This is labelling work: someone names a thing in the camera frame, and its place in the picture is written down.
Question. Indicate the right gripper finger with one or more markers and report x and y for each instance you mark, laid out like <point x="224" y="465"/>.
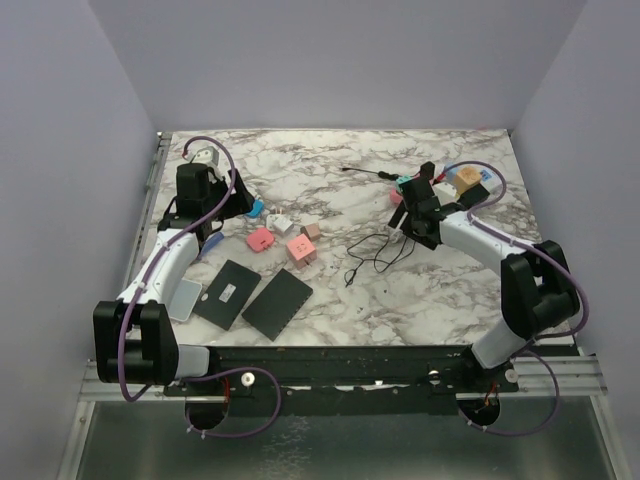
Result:
<point x="414" y="226"/>
<point x="396" y="224"/>

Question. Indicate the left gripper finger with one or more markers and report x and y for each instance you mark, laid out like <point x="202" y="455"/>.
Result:
<point x="233" y="207"/>
<point x="240" y="187"/>

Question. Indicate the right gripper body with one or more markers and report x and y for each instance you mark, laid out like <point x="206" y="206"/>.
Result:
<point x="428" y="243"/>

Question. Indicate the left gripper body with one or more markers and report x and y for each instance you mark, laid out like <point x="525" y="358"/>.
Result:
<point x="219" y="191"/>

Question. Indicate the blue plug adapter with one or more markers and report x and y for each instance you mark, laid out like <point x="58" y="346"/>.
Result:
<point x="257" y="209"/>

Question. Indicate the white power strip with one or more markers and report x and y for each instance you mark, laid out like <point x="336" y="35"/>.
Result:
<point x="446" y="193"/>

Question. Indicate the teal charger plug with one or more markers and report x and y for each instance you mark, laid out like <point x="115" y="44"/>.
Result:
<point x="401" y="180"/>

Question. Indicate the white plug adapter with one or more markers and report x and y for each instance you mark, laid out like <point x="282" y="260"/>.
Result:
<point x="279" y="223"/>

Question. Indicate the beige pink USB charger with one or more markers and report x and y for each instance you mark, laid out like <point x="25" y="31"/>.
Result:
<point x="311" y="231"/>

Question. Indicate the pink cube socket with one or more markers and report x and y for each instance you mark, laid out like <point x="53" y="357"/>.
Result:
<point x="301" y="251"/>

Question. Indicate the pink triangular power strip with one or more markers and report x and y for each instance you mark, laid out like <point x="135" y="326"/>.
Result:
<point x="395" y="197"/>

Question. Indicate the pink square plug adapter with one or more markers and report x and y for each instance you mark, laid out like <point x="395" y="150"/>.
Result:
<point x="260" y="240"/>

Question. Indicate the small black charger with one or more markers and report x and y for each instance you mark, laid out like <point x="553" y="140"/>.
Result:
<point x="427" y="170"/>

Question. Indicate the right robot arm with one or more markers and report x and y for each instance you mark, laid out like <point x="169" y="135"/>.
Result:
<point x="536" y="289"/>

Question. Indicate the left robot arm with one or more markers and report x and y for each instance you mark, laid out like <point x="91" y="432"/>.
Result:
<point x="134" y="338"/>

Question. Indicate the orange tan plug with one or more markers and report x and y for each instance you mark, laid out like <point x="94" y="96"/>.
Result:
<point x="466" y="178"/>

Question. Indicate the black screwdriver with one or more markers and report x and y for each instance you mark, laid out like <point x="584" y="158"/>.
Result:
<point x="380" y="174"/>

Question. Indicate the large black adapter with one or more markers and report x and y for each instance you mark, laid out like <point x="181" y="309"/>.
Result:
<point x="473" y="196"/>

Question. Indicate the left black flat box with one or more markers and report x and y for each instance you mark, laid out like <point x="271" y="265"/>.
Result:
<point x="222" y="302"/>

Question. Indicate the black flat box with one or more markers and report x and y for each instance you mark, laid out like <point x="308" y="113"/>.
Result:
<point x="277" y="304"/>
<point x="222" y="302"/>

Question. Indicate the white flat remote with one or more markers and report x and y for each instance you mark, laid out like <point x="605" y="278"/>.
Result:
<point x="184" y="300"/>

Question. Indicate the right black flat box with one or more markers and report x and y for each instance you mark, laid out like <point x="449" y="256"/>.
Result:
<point x="277" y="304"/>

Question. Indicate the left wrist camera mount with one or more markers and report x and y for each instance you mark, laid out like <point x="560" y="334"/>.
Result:
<point x="206" y="155"/>

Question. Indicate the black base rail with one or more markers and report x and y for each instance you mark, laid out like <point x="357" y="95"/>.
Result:
<point x="331" y="381"/>

